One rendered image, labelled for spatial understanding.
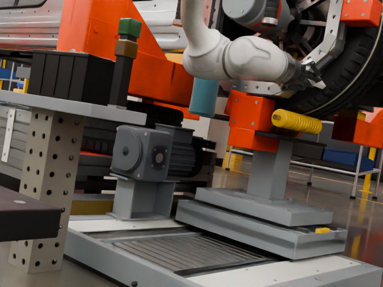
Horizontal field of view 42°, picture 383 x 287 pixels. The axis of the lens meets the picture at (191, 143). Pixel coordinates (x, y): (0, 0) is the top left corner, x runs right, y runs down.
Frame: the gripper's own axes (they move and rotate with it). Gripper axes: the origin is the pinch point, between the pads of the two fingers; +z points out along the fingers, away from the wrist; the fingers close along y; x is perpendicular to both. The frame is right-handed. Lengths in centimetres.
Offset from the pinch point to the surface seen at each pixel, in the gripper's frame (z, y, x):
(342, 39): 0.4, 13.4, 5.5
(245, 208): 1.4, -43.9, -17.8
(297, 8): 10.7, 5.8, 31.4
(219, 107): 375, -228, 246
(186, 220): -2, -66, -9
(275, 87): -4.0, -10.6, 5.9
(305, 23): 6.7, 6.1, 22.5
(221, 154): 398, -271, 204
